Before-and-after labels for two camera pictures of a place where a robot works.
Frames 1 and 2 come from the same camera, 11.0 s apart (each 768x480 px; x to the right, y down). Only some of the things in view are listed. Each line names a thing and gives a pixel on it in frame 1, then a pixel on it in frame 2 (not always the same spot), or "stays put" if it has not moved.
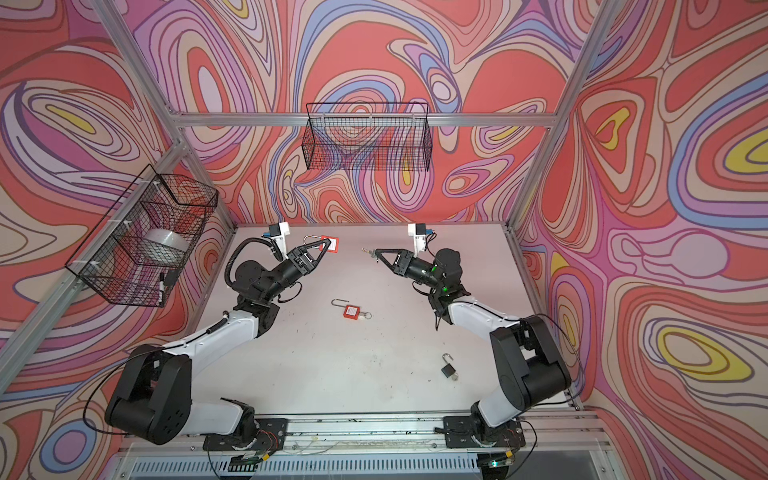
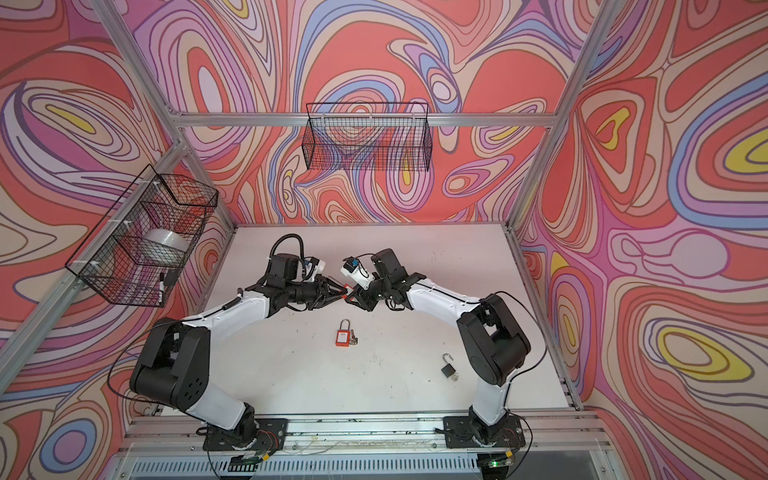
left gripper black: (298, 265) -> (321, 290)
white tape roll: (163, 246) stays put
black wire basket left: (139, 247) stays put
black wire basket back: (373, 136) stays put
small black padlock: (447, 370) stays put
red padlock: (334, 242) -> (343, 337)
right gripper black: (403, 261) -> (362, 299)
